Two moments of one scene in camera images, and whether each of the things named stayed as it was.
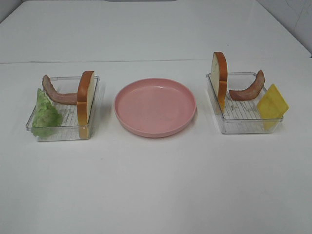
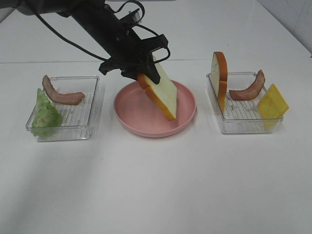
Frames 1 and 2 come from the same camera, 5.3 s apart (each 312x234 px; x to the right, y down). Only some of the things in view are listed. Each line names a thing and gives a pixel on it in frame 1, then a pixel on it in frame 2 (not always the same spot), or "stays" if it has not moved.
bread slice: (84, 88) → (164, 94)
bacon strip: (251, 92) stays
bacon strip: (69, 99) stays
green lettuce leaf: (46, 117) stays
